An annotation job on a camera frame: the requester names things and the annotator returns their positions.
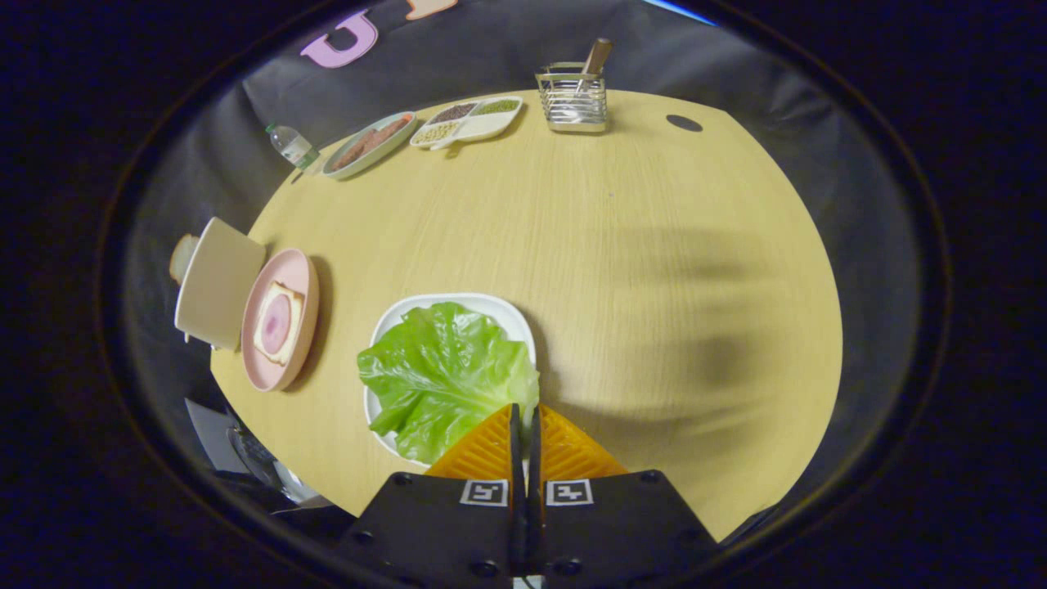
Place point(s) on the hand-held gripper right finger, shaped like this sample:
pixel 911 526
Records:
pixel 613 523

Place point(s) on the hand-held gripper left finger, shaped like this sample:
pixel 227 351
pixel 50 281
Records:
pixel 458 523

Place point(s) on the green lettuce leaf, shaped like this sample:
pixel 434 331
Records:
pixel 442 372

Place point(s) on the white square plate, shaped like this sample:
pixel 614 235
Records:
pixel 503 313

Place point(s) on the pink round plate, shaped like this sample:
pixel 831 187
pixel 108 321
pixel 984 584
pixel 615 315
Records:
pixel 282 376

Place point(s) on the bread slice with ham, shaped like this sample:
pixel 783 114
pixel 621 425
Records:
pixel 276 323

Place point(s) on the cream toaster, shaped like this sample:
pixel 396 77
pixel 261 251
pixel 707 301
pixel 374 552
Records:
pixel 217 282

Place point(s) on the pale green plate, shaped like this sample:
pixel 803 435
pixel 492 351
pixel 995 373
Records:
pixel 348 168

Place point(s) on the brown meat patty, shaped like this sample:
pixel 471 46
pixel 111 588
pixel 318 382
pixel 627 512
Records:
pixel 356 151
pixel 393 131

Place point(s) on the white divided seed dish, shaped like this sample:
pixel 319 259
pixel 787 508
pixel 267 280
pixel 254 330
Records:
pixel 495 123

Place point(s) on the clear plastic water bottle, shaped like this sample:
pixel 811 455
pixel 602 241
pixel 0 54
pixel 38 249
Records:
pixel 292 146

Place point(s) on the wooden utensil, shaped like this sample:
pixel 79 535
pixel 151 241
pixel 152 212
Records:
pixel 597 56

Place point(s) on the black backdrop cloth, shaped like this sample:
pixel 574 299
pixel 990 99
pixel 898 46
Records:
pixel 491 49

